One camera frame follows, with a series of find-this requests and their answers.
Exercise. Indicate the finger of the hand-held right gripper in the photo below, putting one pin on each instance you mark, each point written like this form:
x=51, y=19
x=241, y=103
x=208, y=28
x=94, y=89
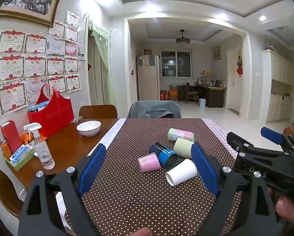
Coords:
x=272, y=134
x=239, y=140

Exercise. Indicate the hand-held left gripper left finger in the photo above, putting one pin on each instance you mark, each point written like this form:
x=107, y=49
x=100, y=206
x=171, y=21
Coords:
x=91, y=170

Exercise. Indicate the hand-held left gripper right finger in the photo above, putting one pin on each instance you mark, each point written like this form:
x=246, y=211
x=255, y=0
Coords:
x=205, y=170

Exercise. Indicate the white paper cup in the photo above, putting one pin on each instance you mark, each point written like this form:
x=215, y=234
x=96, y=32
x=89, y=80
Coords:
x=182, y=173

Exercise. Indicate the pale green cup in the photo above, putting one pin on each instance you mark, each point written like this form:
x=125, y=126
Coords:
x=183, y=148

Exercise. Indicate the green cup with pink rim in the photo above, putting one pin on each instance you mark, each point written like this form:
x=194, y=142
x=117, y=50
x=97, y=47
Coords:
x=180, y=135

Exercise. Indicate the blue cup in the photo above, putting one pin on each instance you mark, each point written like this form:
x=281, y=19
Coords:
x=162, y=153

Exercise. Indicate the person's right hand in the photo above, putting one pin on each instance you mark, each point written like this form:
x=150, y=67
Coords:
x=285, y=207

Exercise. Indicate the person's left hand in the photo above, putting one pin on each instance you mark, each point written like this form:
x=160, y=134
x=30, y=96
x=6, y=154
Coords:
x=137, y=232

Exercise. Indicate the white bowl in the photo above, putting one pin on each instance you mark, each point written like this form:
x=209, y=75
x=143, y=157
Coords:
x=88, y=128

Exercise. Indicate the dark wooden desk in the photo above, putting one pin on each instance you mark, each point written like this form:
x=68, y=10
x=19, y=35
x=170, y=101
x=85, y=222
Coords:
x=215, y=97

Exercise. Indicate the clear spray bottle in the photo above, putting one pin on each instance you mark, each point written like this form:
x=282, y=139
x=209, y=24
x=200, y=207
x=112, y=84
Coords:
x=43, y=152

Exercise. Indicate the white door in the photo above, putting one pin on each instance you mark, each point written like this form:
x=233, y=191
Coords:
x=234, y=88

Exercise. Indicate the white waste bin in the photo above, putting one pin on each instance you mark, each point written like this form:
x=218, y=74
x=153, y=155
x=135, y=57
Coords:
x=202, y=102

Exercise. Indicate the brown polka dot tablecloth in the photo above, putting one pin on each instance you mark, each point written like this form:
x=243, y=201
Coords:
x=142, y=201

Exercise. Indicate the red tote bag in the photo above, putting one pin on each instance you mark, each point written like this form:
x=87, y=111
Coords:
x=52, y=118

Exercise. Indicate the dark desk chair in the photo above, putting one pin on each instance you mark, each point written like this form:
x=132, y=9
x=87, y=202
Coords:
x=191, y=94

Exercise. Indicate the red hanging ornament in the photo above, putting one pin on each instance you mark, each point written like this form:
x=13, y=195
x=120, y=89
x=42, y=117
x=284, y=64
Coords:
x=239, y=70

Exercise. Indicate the blue and white box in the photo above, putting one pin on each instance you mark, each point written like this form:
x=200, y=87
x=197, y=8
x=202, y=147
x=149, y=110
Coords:
x=21, y=153

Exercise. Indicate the orange snack wrapper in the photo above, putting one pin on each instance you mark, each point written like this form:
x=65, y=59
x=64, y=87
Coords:
x=26, y=138

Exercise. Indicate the green tray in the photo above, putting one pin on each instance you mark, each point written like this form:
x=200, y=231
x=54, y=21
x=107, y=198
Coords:
x=18, y=166

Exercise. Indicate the orange carton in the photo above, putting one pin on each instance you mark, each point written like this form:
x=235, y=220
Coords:
x=173, y=93

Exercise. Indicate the grey jacket on chair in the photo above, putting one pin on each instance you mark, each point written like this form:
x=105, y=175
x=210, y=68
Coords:
x=151, y=108

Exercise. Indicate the red carton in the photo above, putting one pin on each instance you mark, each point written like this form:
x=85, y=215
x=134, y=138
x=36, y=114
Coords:
x=164, y=95

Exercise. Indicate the red paper box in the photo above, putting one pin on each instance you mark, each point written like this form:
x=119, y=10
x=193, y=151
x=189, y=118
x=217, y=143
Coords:
x=11, y=135

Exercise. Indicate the orange can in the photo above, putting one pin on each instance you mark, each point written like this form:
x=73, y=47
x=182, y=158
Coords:
x=5, y=150

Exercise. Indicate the window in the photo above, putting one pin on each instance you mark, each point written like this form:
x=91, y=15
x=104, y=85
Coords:
x=176, y=64

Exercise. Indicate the white refrigerator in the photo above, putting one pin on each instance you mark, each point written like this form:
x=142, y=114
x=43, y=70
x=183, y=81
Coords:
x=147, y=81

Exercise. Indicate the ceiling fan lamp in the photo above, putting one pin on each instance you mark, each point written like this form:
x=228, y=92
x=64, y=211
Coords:
x=182, y=39

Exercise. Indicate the green door curtain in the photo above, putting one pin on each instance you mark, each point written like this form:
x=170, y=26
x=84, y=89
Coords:
x=103, y=54

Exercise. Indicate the framed tree picture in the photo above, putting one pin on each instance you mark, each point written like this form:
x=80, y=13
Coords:
x=29, y=0

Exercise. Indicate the cream wall cabinets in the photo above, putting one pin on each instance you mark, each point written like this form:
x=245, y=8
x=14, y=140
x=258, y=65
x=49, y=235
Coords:
x=279, y=78

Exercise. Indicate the white wall socket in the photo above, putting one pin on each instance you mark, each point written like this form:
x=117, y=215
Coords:
x=23, y=194

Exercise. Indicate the small framed wall picture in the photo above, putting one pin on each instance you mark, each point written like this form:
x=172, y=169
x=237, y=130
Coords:
x=216, y=52

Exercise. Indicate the wall of award certificates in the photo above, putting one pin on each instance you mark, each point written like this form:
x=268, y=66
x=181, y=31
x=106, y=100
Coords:
x=34, y=64

